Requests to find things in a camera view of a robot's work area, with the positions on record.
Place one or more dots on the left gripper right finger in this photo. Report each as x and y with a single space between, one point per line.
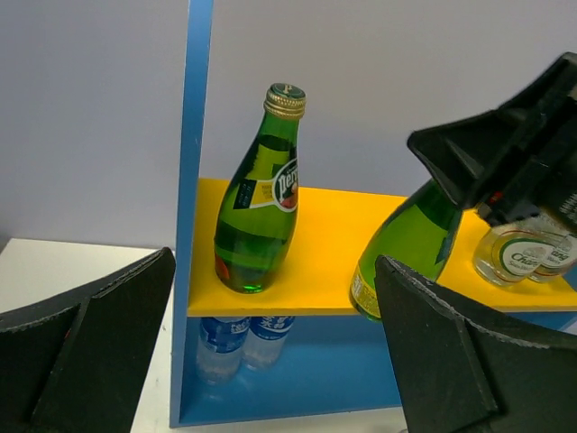
461 366

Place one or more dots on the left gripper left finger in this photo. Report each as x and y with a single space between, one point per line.
77 361

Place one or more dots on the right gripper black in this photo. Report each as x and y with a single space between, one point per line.
534 173

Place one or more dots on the green Perrier bottle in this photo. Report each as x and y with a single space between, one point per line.
420 233
258 213

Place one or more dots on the clear Chang bottle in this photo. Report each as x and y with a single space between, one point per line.
558 262
508 254

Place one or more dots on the blue and yellow shelf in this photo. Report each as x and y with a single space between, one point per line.
373 71

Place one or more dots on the left water bottle blue label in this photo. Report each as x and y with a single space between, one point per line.
219 347

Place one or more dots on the water bottle blue label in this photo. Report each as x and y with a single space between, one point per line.
219 347
265 340

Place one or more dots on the right water bottle blue label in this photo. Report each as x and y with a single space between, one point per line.
265 340

